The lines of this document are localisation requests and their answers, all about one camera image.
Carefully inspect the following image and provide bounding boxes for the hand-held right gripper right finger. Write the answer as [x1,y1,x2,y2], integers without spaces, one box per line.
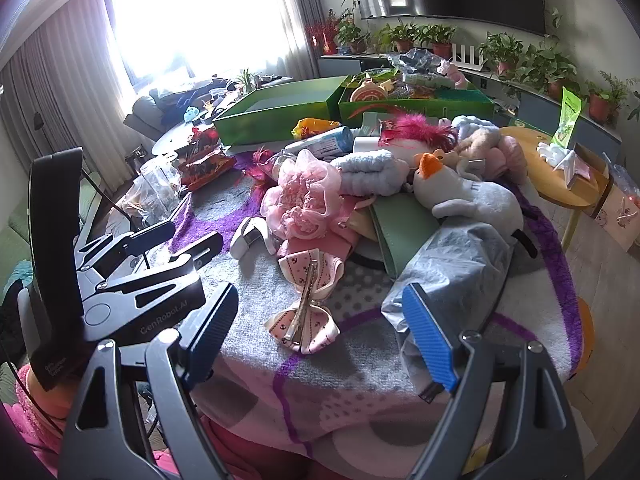
[401,282,587,480]

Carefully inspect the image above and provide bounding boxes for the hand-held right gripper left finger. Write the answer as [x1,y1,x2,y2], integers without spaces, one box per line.
[57,282,240,480]

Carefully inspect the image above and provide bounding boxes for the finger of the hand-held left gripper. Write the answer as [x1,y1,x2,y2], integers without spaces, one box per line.
[74,221,177,281]
[82,231,224,311]

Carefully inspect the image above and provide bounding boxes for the pink bow hair clip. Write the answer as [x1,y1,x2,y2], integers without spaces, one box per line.
[264,246,347,357]

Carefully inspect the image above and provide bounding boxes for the pink organza flower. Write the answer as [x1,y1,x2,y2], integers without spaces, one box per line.
[260,149,345,242]

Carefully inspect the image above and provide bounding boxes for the pink textured wallet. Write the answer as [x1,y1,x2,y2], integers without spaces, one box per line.
[320,195,373,263]

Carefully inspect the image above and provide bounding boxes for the green gift box lid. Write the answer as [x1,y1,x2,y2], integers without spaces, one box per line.
[212,76,351,147]

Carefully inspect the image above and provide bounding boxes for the person's left forearm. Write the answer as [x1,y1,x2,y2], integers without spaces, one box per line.
[27,365,76,420]

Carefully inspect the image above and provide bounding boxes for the white hair clip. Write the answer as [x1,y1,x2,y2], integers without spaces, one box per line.
[229,216,279,261]

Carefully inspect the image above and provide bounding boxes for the grey plastic bag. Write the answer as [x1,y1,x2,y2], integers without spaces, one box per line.
[381,220,513,403]

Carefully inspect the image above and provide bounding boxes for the orange black snack packet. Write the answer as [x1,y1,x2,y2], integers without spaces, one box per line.
[179,152,238,192]

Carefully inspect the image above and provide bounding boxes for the white round coffee table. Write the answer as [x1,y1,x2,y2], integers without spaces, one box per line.
[149,120,216,158]

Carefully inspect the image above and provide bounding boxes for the red feather hair clip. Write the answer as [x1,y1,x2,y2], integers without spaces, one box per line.
[244,147,275,198]

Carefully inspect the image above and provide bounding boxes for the green leather wallet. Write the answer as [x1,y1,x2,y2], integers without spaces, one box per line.
[369,192,445,281]

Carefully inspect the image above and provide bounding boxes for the purple grey printed blanket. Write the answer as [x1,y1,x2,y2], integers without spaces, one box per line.
[167,152,586,461]

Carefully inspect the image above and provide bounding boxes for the black floor lamp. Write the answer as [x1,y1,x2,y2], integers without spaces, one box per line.
[31,112,53,161]

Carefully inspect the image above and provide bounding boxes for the grey sofa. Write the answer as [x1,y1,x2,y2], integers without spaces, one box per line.
[122,95,173,137]

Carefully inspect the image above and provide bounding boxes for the beige wallet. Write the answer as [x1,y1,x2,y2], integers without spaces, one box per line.
[347,209,383,242]

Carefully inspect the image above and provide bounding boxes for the grey plush toy orange beak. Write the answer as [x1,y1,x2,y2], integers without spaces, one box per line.
[411,151,526,241]

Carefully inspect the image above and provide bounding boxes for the grey curtain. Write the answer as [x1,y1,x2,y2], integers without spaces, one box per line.
[0,0,133,201]
[260,0,323,82]

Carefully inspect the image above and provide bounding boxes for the orange stool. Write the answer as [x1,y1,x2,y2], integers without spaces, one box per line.
[574,295,597,378]

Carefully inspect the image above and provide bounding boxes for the blue white tube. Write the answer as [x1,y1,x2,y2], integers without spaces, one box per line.
[284,126,357,158]

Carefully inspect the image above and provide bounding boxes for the orange yellow snack packet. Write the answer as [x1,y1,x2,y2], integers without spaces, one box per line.
[291,117,335,140]

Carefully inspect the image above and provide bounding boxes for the round yellow side table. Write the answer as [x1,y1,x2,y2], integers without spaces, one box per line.
[499,126,610,252]

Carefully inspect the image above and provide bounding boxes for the pink plush scrunchie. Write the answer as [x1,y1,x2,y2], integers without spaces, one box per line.
[492,135,530,183]

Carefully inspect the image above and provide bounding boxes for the person's pink clothing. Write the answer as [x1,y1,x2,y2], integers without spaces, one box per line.
[0,362,321,480]

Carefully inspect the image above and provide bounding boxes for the magenta feather headpiece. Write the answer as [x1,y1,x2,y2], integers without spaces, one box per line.
[377,112,460,155]

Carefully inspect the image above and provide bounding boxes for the pale green clear box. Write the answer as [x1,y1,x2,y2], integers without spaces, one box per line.
[360,112,387,137]

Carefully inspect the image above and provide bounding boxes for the pale blue plush scrunchie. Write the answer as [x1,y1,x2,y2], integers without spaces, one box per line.
[451,114,501,136]

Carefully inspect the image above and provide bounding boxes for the white gloves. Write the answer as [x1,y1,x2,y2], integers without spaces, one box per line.
[536,141,581,170]

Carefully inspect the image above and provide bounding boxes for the brown cardboard box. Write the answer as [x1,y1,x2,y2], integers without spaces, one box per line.
[592,152,640,253]

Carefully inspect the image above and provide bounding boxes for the green gift box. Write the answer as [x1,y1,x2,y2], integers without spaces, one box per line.
[337,74,496,126]

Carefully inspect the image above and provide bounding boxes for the bright window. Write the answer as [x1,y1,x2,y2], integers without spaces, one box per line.
[102,0,296,92]

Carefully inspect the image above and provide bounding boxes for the round pink swirl cushion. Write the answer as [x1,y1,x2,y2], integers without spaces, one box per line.
[351,80,390,107]

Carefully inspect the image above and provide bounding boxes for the green snack packet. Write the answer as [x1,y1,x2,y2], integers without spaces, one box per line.
[345,70,401,86]

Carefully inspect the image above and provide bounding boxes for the brown snack packet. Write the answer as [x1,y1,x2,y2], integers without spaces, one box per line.
[392,82,443,100]

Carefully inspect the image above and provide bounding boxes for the red flower arrangement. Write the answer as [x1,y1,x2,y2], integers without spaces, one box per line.
[304,9,342,57]

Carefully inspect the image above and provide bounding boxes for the green standing pouch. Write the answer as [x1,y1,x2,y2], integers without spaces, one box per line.
[550,86,585,148]

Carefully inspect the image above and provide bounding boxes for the pink plush item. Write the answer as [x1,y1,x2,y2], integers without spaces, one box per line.
[440,59,471,88]

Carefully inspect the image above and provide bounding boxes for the clear bag dark contents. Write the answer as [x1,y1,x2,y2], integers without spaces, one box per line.
[389,47,451,80]

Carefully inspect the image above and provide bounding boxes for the white slotted rack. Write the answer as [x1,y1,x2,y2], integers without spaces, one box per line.
[451,42,485,73]

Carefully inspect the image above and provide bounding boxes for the row of potted plants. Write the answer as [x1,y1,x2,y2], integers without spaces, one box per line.
[335,10,640,126]

